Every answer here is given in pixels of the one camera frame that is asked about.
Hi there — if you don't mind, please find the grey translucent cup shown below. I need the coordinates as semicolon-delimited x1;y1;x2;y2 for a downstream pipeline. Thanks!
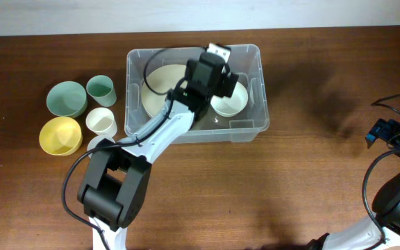
87;135;115;151

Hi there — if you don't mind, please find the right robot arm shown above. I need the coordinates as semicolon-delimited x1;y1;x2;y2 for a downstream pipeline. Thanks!
306;106;400;250

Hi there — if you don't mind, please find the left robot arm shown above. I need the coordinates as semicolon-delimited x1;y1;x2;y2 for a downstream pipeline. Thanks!
77;44;238;249

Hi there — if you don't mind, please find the yellow small bowl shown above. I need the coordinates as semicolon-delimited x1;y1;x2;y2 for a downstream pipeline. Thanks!
39;117;83;156

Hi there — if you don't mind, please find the beige bowl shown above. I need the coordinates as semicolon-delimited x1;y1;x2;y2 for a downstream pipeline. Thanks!
141;65;186;117

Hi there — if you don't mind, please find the white small bowl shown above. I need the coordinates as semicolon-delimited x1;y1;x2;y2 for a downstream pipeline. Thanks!
210;82;249;117

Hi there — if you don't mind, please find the cream white cup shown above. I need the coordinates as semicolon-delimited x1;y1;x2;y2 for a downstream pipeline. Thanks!
85;108;117;138

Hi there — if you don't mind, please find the mint green cup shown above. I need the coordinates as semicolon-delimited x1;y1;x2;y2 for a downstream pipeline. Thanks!
86;75;117;108

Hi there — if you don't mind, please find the mint green small bowl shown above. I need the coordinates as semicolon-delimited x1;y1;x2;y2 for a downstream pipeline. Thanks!
47;81;88;118

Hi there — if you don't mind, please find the clear plastic storage bin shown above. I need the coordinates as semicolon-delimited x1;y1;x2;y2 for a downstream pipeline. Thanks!
124;44;270;144

